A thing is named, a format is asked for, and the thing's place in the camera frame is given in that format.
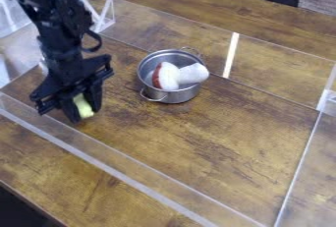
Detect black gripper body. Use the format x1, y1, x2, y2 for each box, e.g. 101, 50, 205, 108
31, 46, 113, 115

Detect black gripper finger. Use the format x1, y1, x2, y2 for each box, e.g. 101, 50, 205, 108
84, 83, 103, 112
60, 98, 81, 123

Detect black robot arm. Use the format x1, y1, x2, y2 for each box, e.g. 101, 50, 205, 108
15, 0, 113, 123

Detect white mushroom toy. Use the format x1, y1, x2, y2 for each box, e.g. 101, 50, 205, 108
152, 62, 211, 91

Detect small metal pot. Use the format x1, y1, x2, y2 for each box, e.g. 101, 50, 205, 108
136, 47, 211, 104

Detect clear acrylic barrier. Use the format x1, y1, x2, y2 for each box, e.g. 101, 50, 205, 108
0, 92, 336, 227

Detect black cable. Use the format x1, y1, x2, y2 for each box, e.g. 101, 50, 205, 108
80, 28, 104, 54

